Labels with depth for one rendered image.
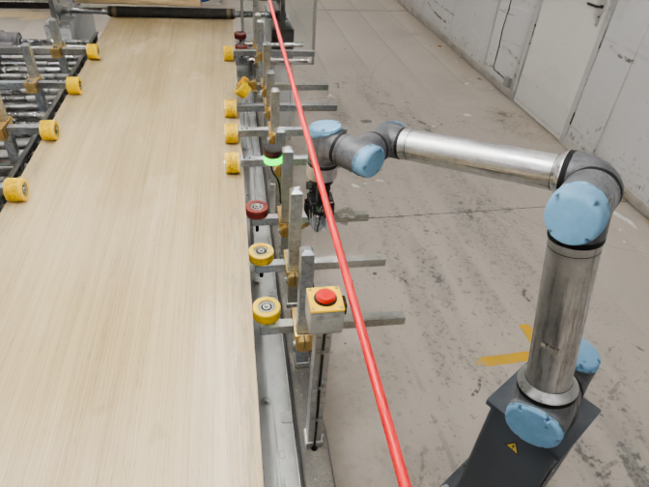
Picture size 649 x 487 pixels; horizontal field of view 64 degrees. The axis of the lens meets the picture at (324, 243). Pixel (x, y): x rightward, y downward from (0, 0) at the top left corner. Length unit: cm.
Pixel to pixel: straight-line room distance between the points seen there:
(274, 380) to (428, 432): 92
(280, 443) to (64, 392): 58
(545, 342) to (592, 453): 128
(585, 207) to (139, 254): 124
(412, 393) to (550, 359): 118
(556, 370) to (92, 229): 143
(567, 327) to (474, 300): 170
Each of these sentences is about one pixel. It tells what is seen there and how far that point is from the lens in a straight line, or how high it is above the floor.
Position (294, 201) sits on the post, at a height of 113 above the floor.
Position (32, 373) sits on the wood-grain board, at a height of 90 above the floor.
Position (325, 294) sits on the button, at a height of 123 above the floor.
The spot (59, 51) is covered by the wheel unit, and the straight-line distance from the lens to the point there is 329.
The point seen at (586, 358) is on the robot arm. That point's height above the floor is 87.
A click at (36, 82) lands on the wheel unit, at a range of 287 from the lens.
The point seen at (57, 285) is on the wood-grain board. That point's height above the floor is 90.
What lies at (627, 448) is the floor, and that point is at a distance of 269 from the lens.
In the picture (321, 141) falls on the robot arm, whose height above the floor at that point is 130.
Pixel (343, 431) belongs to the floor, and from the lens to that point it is 232.
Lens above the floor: 196
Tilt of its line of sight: 38 degrees down
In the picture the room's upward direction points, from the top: 5 degrees clockwise
